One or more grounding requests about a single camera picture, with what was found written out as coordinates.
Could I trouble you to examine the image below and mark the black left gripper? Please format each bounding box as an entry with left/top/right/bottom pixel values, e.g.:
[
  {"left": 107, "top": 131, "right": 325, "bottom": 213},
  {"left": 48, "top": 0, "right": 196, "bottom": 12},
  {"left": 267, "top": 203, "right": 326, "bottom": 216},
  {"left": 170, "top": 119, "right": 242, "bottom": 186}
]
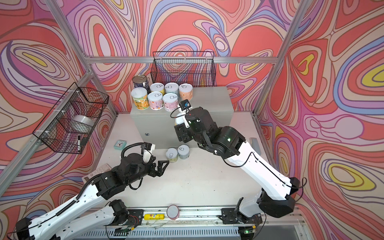
[{"left": 123, "top": 156, "right": 170, "bottom": 188}]

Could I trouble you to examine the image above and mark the teal can pull tab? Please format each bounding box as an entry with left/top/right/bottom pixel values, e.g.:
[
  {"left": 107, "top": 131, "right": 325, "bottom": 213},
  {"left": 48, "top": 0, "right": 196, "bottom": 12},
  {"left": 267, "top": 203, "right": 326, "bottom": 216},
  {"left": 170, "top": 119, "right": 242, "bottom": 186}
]
[{"left": 177, "top": 145, "right": 190, "bottom": 160}]

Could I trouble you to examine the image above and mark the green can pull tab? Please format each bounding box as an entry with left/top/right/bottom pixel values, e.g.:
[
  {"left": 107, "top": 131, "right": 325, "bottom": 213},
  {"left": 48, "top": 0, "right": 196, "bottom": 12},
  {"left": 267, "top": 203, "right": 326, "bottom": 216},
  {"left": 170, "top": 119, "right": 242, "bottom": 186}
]
[{"left": 166, "top": 148, "right": 179, "bottom": 163}]

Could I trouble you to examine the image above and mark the orange pink can pull tab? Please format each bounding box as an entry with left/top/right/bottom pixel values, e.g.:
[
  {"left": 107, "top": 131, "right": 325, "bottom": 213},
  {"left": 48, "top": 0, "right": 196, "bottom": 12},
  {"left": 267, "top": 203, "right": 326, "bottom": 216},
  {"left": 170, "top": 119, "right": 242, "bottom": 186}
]
[{"left": 179, "top": 84, "right": 193, "bottom": 101}]

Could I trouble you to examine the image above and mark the pink can fruit print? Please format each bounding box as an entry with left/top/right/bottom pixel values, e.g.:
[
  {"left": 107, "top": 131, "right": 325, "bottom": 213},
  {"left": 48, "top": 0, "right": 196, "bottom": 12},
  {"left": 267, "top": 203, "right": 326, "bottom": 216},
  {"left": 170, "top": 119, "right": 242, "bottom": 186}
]
[{"left": 163, "top": 93, "right": 179, "bottom": 112}]

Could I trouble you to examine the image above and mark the teal can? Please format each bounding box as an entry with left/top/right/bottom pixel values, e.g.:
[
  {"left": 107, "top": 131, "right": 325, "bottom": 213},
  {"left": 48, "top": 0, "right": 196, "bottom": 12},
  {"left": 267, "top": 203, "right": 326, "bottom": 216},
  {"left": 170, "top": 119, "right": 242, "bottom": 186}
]
[{"left": 165, "top": 83, "right": 179, "bottom": 96}]

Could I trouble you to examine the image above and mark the pink can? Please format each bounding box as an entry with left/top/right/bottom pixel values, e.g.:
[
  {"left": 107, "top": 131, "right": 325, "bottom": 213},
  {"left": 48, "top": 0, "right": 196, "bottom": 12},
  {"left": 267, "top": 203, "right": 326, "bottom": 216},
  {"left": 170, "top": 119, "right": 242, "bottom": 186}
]
[{"left": 148, "top": 92, "right": 164, "bottom": 111}]

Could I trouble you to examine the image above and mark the yellow can pull tab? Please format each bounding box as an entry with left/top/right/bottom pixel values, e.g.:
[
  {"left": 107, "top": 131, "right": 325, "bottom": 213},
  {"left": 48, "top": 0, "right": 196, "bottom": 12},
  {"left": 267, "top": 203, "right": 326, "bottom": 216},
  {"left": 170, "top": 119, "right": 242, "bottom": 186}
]
[{"left": 150, "top": 83, "right": 166, "bottom": 95}]

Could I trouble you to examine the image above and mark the yellow green can plastic lid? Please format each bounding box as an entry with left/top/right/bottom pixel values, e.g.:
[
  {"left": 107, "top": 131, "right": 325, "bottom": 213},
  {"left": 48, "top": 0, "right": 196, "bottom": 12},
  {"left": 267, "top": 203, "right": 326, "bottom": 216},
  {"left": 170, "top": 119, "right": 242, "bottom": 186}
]
[{"left": 131, "top": 87, "right": 149, "bottom": 110}]

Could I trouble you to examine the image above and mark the dark blue tin can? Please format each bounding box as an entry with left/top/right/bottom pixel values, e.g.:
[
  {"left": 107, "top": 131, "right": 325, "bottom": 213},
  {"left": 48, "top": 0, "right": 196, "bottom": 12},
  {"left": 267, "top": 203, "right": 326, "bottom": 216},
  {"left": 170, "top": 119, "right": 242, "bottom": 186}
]
[{"left": 132, "top": 75, "right": 151, "bottom": 94}]

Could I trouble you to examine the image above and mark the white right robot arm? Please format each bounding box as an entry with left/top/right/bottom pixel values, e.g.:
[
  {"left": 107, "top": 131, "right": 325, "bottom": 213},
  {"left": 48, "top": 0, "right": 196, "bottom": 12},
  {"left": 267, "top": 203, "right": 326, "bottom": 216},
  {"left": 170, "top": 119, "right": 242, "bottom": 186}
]
[{"left": 170, "top": 102, "right": 301, "bottom": 223}]

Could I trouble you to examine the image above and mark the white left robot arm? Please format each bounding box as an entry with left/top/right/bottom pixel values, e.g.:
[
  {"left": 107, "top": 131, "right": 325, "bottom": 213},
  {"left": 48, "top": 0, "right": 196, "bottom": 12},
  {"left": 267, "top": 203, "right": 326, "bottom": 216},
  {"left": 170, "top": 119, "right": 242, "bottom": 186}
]
[{"left": 16, "top": 153, "right": 169, "bottom": 240}]

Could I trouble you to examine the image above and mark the pink calculator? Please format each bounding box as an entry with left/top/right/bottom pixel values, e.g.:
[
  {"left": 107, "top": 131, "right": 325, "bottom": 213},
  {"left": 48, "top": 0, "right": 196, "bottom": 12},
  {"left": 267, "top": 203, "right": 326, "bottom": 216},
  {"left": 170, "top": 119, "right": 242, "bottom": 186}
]
[{"left": 82, "top": 164, "right": 112, "bottom": 184}]

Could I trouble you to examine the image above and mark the mint green alarm clock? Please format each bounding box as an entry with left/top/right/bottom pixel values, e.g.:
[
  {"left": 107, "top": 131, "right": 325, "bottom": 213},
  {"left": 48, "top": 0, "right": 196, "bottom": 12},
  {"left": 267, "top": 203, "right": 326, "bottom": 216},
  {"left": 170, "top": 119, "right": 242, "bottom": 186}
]
[{"left": 114, "top": 140, "right": 127, "bottom": 151}]

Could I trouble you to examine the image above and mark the grey metal cabinet box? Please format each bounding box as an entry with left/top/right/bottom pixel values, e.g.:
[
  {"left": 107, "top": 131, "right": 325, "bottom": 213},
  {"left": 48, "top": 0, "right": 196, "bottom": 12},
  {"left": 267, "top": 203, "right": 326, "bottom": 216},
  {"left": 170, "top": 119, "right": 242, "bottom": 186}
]
[{"left": 130, "top": 87, "right": 234, "bottom": 149}]

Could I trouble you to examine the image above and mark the black marker in basket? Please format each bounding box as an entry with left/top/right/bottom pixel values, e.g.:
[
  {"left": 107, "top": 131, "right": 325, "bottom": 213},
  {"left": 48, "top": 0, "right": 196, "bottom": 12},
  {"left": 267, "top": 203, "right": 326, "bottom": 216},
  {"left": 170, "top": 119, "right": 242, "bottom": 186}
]
[{"left": 77, "top": 135, "right": 82, "bottom": 153}]

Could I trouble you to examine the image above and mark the white roll in basket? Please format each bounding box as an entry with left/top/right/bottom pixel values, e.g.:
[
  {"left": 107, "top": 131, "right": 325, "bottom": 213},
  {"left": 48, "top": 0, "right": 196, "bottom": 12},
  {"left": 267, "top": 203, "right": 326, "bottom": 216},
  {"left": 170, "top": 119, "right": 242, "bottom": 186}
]
[{"left": 71, "top": 115, "right": 95, "bottom": 134}]

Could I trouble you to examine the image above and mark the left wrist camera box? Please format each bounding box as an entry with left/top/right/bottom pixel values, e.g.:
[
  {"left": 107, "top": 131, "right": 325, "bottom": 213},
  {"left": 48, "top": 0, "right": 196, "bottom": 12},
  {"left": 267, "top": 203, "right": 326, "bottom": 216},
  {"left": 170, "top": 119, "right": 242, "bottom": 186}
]
[{"left": 142, "top": 142, "right": 156, "bottom": 153}]

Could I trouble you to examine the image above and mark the black wire basket back wall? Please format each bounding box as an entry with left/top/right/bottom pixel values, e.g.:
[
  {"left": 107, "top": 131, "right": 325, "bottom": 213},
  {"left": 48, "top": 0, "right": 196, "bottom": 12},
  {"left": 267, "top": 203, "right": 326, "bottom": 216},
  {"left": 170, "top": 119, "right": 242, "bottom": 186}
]
[{"left": 151, "top": 51, "right": 216, "bottom": 88}]

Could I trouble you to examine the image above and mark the black wire basket wall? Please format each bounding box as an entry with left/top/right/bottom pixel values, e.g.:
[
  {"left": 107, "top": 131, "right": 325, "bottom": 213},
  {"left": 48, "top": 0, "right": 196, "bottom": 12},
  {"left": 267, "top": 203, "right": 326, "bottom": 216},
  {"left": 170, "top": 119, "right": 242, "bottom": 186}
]
[
  {"left": 151, "top": 51, "right": 216, "bottom": 88},
  {"left": 33, "top": 83, "right": 109, "bottom": 155}
]

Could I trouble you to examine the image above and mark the black wire basket left wall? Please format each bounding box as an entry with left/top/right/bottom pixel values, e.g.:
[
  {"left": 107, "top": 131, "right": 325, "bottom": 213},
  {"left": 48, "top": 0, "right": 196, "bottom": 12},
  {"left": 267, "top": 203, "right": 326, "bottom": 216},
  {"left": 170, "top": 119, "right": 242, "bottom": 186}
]
[{"left": 33, "top": 83, "right": 109, "bottom": 155}]

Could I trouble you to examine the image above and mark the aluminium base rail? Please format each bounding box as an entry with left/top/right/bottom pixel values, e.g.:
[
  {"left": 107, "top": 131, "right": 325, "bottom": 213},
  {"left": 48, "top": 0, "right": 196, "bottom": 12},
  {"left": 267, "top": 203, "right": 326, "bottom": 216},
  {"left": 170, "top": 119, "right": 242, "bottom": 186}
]
[{"left": 50, "top": 205, "right": 313, "bottom": 240}]

